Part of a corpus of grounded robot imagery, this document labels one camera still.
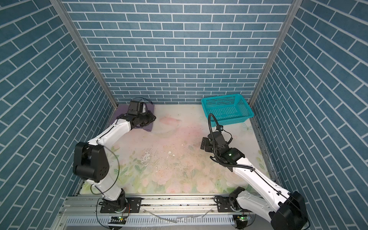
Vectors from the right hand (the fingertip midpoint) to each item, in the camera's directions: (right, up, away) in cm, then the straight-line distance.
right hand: (210, 141), depth 81 cm
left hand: (-32, +14, +11) cm, 36 cm away
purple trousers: (-72, +21, +41) cm, 85 cm away
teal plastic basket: (+20, +20, +38) cm, 47 cm away
